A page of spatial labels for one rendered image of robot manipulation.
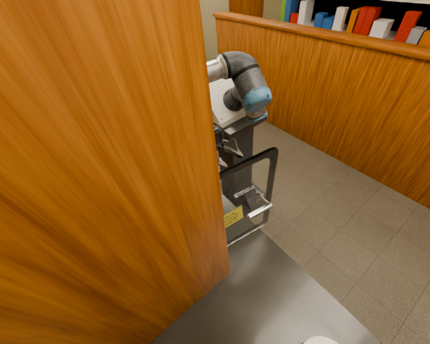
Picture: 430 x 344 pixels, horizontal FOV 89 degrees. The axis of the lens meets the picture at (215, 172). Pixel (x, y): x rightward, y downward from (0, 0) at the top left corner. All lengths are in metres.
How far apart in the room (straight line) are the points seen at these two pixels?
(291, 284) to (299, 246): 1.14
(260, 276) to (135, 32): 0.81
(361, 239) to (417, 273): 0.38
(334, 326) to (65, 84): 0.88
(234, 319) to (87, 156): 0.71
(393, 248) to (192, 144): 2.10
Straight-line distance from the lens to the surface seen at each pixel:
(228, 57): 0.94
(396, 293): 2.14
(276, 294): 0.88
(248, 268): 0.90
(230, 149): 0.76
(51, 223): 0.33
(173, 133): 0.31
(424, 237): 2.49
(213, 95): 1.49
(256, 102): 0.90
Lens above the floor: 1.79
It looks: 46 degrees down
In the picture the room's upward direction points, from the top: 8 degrees counter-clockwise
